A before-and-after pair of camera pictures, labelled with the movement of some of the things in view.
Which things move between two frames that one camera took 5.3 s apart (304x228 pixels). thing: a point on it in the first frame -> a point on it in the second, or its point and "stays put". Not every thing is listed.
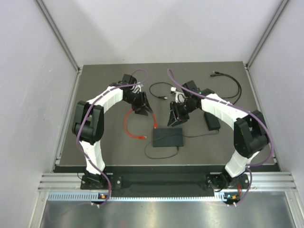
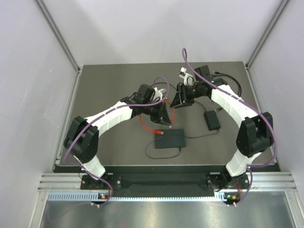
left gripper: x=143 y=103 -> x=161 y=116
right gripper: x=173 y=120 -> x=181 y=99
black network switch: x=167 y=137 stays put
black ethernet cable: x=235 y=80 stays put
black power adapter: x=212 y=122 stays put
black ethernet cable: x=222 y=74 stays put
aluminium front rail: x=63 y=186 stays put
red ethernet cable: x=155 y=126 -> x=159 y=132
